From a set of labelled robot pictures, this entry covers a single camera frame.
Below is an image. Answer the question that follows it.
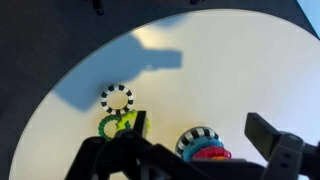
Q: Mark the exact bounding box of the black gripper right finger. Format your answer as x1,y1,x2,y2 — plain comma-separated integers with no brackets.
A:
244,112,281,160

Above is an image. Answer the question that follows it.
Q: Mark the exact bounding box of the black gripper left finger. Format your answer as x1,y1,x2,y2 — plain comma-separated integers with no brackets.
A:
133,111,147,136

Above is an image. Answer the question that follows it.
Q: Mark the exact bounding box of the light green ring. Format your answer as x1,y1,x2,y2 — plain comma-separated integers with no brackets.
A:
113,109,151,138

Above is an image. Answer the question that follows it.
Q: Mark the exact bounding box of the dark green ring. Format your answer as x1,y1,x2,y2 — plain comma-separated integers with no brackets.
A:
98,115,132,142

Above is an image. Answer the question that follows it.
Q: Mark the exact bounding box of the black and white striped ring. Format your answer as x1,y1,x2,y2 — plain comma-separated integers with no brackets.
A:
100,83,135,116

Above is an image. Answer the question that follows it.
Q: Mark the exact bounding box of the ring stacking stand with rings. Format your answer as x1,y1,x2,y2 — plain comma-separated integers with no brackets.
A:
175,126,232,161

